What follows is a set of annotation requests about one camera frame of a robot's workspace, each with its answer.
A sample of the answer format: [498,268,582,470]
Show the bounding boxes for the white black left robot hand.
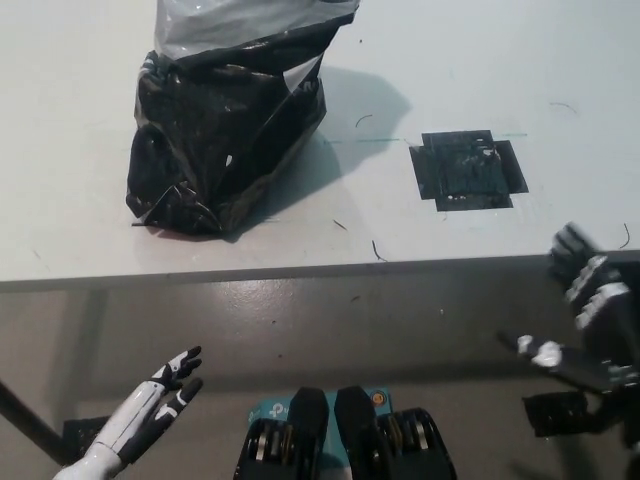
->
[82,344,205,464]

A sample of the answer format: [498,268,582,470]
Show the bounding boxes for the black table leg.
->
[0,379,71,464]

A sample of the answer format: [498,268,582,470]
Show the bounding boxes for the black plastic bag grey lining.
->
[124,0,362,240]

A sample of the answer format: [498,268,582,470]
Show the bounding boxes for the black tape patch on table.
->
[408,128,530,212]

